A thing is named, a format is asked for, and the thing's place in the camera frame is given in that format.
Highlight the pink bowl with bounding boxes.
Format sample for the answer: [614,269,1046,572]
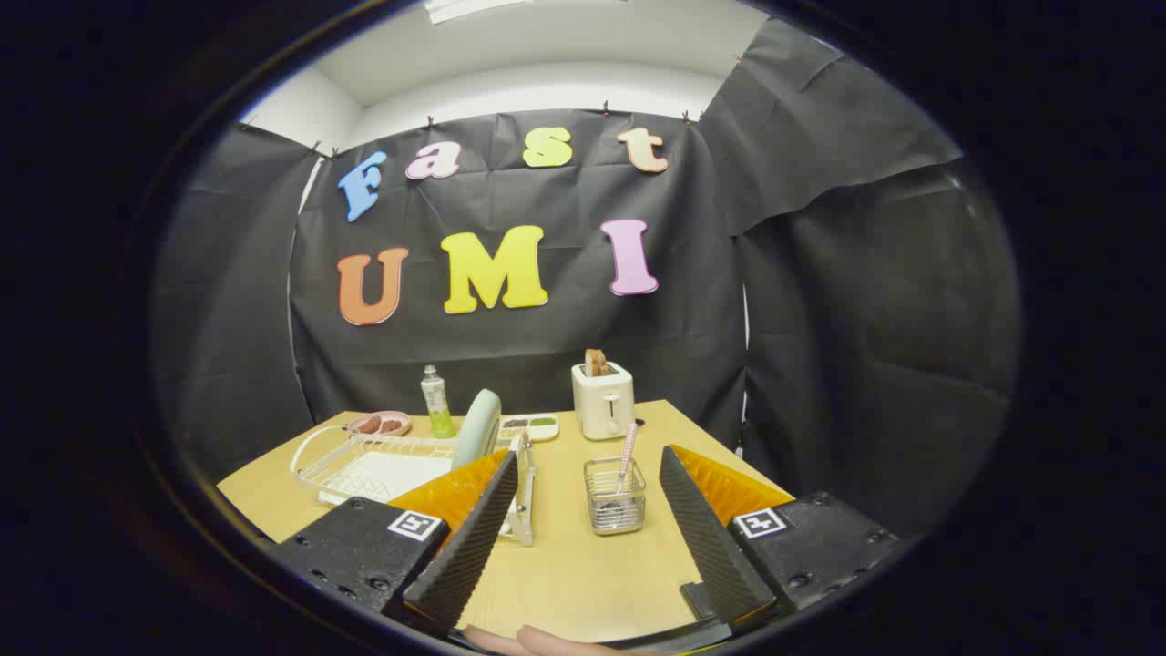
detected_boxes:
[346,410,413,438]

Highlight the white divided dish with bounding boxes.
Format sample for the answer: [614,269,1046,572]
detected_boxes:
[498,415,561,444]

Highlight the pale green plate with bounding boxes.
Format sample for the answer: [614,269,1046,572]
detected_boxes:
[453,389,503,470]

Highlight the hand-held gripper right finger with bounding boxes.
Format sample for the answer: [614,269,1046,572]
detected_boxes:
[658,445,901,630]

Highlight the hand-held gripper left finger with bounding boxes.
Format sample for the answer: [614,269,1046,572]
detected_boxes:
[271,448,520,637]

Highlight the pink-handled metal spoon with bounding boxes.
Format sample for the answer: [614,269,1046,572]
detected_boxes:
[617,421,639,497]

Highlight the clear bottle with green liquid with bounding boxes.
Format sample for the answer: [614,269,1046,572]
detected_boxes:
[420,365,456,439]

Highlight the ceiling light panel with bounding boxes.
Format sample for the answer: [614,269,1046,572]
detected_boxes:
[424,0,534,24]

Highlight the white wire dish rack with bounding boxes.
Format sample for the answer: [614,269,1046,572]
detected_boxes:
[290,424,537,548]

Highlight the white toaster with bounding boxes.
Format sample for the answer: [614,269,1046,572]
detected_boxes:
[571,362,636,442]

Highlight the metal wire basket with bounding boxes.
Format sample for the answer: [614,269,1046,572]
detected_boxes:
[583,457,648,536]

